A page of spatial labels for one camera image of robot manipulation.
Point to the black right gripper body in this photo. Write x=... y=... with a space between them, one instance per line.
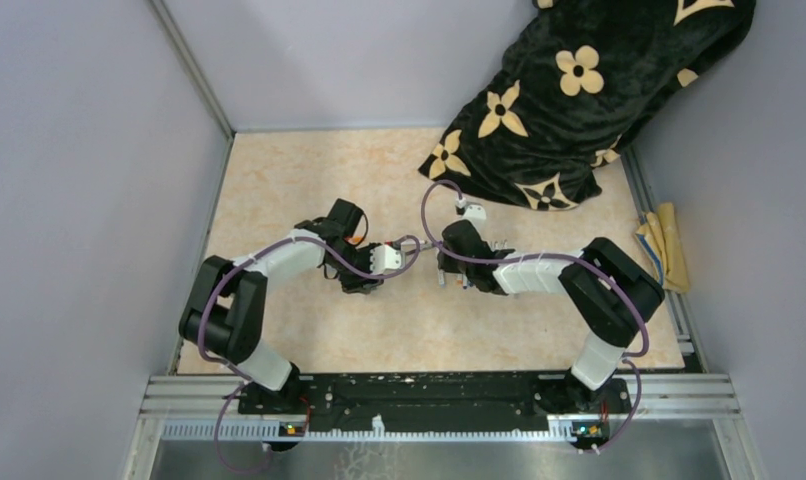
x=450 y=263

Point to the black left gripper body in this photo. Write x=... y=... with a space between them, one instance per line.
x=361 y=278

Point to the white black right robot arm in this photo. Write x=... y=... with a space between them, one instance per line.
x=613 y=294

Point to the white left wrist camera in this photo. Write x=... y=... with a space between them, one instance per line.
x=385 y=259

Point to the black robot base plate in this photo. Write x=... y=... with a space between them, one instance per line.
x=436 y=402

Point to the yellow blue folded cloth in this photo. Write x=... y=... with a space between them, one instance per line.
x=658 y=236

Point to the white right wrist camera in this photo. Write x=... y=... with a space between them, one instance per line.
x=473 y=212

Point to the aluminium rail frame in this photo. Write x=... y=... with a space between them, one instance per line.
x=680 y=426

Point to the black cream flower blanket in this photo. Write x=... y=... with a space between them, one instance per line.
x=573 y=90

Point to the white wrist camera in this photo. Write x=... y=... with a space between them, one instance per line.
x=473 y=212
x=385 y=259

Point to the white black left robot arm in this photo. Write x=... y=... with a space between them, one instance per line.
x=224 y=313

